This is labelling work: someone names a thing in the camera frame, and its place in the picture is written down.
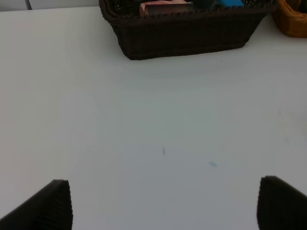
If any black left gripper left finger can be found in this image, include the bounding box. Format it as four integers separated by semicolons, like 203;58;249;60
0;180;73;230

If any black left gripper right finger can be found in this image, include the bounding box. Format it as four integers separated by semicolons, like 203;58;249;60
257;176;307;230

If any grey translucent plastic cup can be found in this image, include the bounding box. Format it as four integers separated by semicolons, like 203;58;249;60
148;3;196;16

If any orange wicker basket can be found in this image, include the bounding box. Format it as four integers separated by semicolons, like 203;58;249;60
272;0;307;38

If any dark brown wicker basket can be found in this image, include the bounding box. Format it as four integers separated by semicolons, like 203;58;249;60
99;0;278;60

